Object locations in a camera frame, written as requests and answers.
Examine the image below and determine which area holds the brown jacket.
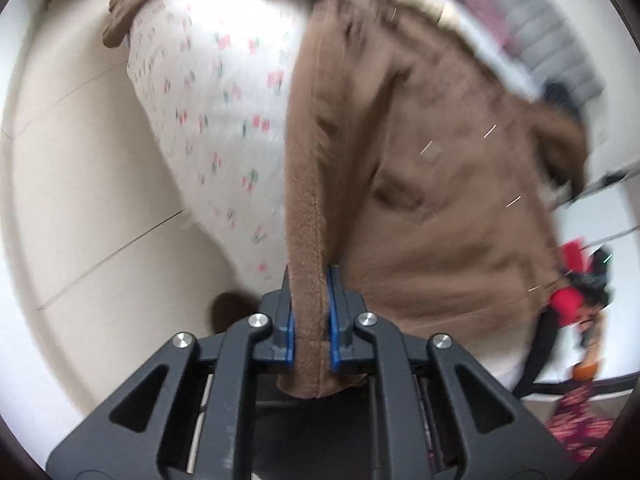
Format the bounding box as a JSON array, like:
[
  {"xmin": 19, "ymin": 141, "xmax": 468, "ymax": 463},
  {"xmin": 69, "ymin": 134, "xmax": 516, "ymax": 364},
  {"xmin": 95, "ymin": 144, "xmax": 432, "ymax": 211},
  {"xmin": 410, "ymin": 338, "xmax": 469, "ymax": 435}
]
[{"xmin": 102, "ymin": 0, "xmax": 588, "ymax": 398}]

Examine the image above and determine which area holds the red plastic chair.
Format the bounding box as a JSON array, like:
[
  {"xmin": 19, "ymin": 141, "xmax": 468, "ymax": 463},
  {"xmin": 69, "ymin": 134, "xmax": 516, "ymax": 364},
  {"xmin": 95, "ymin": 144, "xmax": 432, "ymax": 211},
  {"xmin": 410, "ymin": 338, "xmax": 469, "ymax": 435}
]
[{"xmin": 549, "ymin": 240, "xmax": 587, "ymax": 327}]

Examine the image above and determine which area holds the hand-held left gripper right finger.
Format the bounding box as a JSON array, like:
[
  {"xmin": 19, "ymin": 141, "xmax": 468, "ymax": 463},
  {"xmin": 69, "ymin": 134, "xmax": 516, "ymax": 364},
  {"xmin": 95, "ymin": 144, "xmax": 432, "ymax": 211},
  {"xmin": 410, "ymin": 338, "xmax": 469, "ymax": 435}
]
[{"xmin": 327, "ymin": 265, "xmax": 576, "ymax": 480}]

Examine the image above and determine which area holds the grey padded headboard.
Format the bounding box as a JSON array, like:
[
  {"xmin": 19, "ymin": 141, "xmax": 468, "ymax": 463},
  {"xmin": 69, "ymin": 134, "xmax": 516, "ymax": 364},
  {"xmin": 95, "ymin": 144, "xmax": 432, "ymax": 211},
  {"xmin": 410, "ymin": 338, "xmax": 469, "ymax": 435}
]
[{"xmin": 485, "ymin": 0, "xmax": 607, "ymax": 107}]

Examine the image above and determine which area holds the cherry print blanket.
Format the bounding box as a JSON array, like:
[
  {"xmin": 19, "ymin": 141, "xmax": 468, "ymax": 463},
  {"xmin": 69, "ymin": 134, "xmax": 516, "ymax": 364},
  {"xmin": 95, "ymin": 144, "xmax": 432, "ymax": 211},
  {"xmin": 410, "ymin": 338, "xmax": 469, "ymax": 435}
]
[{"xmin": 126, "ymin": 0, "xmax": 312, "ymax": 301}]

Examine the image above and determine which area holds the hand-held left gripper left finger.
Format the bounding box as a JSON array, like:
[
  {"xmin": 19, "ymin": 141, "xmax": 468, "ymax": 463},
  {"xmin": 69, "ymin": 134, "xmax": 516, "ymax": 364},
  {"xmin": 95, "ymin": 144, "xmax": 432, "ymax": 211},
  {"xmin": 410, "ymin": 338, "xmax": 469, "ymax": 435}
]
[{"xmin": 47, "ymin": 265, "xmax": 296, "ymax": 480}]

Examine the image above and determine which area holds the patterned red cloth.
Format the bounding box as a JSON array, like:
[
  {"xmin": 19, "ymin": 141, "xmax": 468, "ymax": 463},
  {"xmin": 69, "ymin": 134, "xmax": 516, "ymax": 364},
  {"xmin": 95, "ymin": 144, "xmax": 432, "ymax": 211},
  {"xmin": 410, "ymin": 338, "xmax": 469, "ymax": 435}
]
[{"xmin": 546, "ymin": 384, "xmax": 603, "ymax": 465}]

